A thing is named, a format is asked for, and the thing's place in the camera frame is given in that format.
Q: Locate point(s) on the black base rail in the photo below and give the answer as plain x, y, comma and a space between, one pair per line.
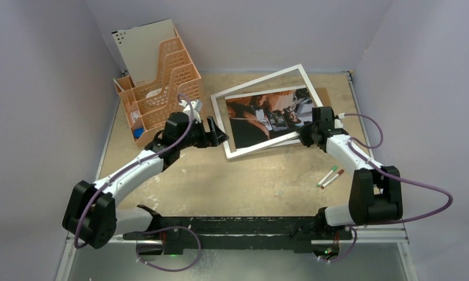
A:
296, 233

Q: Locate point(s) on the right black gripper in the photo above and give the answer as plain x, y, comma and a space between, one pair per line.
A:
307, 136

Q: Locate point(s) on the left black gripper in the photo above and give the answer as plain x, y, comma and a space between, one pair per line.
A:
220, 137

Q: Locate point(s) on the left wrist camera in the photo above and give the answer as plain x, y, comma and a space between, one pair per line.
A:
192, 108

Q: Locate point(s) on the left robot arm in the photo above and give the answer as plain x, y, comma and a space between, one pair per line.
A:
92, 214

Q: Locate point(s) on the aluminium table frame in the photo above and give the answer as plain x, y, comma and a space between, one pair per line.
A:
242, 156

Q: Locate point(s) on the blue object in organizer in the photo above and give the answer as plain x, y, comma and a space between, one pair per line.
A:
137, 133

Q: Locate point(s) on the brown cardboard backing board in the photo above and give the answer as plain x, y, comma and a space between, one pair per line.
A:
323, 96

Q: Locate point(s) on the orange plastic file organizer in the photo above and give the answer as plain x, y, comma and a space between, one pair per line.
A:
149, 105

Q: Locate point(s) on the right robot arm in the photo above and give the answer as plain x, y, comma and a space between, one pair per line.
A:
374, 197

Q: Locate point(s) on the red capped marker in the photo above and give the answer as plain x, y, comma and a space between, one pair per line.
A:
332, 179

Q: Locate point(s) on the green capped marker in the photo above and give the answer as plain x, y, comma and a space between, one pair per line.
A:
327, 175

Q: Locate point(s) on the printed photo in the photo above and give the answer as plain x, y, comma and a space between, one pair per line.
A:
261, 116

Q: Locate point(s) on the beige perforated folder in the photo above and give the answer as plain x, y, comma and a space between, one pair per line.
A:
139, 48

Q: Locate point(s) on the white wooden picture frame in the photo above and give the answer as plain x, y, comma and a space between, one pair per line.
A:
221, 114

